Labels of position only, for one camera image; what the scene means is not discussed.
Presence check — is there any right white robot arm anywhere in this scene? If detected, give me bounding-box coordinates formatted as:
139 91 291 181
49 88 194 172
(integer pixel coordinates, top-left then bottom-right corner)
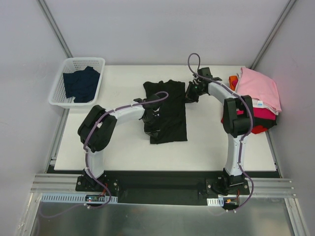
185 67 254 196

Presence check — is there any aluminium frame rail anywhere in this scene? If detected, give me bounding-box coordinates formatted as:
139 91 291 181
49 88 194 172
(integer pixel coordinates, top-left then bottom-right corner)
31 174 297 198

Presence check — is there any red t shirt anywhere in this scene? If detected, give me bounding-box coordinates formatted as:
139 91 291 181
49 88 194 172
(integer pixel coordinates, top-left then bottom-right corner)
220 118 269 135

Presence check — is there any white plastic laundry basket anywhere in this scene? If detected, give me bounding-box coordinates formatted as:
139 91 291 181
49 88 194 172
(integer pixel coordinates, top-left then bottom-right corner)
48 57 105 109

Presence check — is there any purple cable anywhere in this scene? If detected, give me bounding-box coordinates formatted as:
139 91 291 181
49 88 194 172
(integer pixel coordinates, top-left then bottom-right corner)
187 52 254 214
39 91 169 218

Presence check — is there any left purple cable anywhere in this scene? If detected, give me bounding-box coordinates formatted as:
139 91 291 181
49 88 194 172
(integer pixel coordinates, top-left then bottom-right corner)
39 91 169 218

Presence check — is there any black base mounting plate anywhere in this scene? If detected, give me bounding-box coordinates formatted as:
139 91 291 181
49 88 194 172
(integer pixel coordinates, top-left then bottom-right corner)
75 171 250 206

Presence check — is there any right white cable duct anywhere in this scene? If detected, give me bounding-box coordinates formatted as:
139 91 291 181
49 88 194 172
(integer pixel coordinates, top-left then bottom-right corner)
207 197 224 207

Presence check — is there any navy blue t shirt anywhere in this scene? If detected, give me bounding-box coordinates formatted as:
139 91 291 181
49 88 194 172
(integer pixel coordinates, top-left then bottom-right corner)
63 66 100 103

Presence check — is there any pink t shirt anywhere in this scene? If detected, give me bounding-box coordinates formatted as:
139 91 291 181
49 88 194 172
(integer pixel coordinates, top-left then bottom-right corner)
236 66 282 114

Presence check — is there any magenta t shirt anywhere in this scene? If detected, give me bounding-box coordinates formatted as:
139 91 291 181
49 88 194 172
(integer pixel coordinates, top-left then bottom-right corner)
236 105 277 121

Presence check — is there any white cable duct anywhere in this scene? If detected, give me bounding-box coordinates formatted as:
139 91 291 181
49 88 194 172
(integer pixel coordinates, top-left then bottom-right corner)
41 193 118 204
207 197 224 207

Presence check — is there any left white cable duct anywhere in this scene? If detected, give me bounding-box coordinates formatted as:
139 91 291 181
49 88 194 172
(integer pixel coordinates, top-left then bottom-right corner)
41 193 118 204

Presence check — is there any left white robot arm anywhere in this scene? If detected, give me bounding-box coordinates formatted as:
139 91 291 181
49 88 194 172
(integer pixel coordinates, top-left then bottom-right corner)
78 95 162 191

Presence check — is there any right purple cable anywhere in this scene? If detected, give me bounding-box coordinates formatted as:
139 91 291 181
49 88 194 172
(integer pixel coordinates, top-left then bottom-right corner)
187 52 254 214

